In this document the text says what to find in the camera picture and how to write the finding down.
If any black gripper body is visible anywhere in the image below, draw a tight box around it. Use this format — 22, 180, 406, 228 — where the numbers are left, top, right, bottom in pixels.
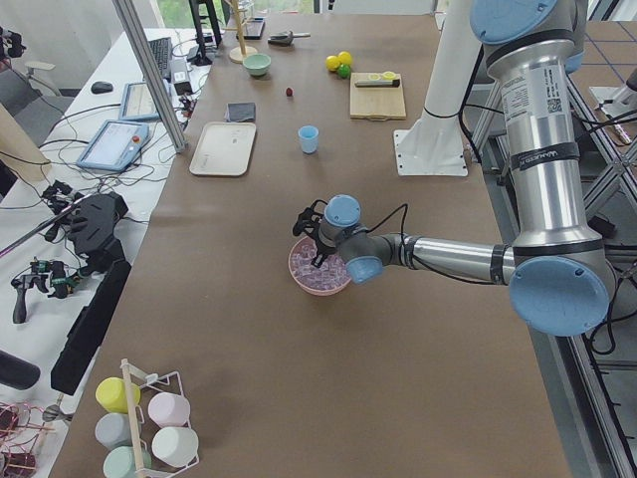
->
308, 208, 343, 255

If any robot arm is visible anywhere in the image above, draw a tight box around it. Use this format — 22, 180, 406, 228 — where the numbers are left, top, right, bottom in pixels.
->
293, 1, 617, 337

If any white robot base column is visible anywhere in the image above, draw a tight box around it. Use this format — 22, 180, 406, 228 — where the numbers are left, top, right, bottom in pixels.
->
394, 1, 482, 177

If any pile of ice cubes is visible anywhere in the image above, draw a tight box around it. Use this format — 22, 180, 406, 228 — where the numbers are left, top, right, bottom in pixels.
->
292, 238, 352, 291

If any light blue cup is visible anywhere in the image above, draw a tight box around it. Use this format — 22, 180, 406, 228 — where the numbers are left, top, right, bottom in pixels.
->
298, 124, 319, 154

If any steel ice scoop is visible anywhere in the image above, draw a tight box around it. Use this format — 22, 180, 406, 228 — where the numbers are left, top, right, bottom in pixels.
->
268, 30, 312, 47

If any pink cup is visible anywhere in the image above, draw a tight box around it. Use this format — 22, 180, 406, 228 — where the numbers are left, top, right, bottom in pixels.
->
148, 392, 191, 427

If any white cup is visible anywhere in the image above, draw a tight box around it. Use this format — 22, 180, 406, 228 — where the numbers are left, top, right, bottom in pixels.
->
151, 426, 199, 468

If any yellow cup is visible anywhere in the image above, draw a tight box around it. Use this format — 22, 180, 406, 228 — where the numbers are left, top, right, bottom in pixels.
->
95, 377, 128, 414

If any grey cup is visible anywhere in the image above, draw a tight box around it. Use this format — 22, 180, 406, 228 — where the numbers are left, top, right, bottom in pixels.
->
95, 412, 131, 450

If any mint cup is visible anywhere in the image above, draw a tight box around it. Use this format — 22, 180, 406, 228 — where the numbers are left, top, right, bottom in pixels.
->
103, 446, 136, 478

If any pink bowl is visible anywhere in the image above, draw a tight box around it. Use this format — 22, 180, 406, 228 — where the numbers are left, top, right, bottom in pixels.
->
288, 235, 355, 298

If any cream rabbit tray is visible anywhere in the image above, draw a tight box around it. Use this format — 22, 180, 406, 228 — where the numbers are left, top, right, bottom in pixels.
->
189, 121, 257, 177

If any grey folded cloth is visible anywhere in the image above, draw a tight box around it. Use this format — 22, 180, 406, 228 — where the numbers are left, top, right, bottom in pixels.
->
225, 103, 256, 122

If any wooden cutting board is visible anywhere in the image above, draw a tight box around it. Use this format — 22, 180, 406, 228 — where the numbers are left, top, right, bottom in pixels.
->
349, 72, 407, 120

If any steel muddler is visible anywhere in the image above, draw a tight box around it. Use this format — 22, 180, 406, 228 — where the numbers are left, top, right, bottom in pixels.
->
354, 79, 401, 89

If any green lime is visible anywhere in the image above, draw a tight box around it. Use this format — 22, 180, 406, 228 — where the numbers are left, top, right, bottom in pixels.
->
336, 65, 351, 80

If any yellow lemon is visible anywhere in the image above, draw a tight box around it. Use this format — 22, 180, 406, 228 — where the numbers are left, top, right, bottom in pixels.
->
324, 55, 340, 73
337, 51, 353, 66

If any green bowl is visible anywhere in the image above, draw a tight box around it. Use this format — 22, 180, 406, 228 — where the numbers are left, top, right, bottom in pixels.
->
243, 53, 272, 78

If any wooden mug tree stand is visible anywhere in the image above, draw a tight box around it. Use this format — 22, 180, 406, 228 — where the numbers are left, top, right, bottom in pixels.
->
225, 0, 258, 64

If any black tray far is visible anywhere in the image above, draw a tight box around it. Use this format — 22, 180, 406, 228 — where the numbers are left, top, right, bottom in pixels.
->
242, 17, 266, 41

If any teach pendant far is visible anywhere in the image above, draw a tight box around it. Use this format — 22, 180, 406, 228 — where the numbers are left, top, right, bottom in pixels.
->
118, 82, 160, 122

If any teach pendant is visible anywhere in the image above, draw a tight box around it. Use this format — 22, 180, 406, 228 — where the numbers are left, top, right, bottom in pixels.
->
118, 82, 160, 122
76, 119, 149, 172

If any teach pendant near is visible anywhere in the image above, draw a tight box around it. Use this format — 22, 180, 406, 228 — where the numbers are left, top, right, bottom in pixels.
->
76, 119, 149, 172

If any black keyboard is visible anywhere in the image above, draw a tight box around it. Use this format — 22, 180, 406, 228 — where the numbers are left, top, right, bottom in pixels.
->
147, 37, 172, 81

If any black long box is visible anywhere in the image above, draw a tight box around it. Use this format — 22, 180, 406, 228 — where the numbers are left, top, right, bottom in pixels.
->
50, 260, 131, 395

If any black computer mouse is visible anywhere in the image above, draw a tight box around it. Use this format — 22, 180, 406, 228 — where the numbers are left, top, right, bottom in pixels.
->
91, 81, 113, 95

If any wooden rack dowel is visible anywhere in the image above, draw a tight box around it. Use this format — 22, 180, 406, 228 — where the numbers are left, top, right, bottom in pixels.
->
120, 358, 149, 478

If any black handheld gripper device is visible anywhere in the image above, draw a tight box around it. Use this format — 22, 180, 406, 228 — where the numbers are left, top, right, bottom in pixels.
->
11, 258, 83, 325

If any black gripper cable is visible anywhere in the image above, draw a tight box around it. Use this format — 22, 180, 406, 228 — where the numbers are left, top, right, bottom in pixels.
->
365, 202, 499, 285

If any white wire cup rack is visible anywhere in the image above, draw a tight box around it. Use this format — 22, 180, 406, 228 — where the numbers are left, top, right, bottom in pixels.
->
120, 358, 199, 477

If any aluminium frame post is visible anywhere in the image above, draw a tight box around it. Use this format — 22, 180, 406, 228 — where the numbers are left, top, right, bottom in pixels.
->
112, 0, 187, 153

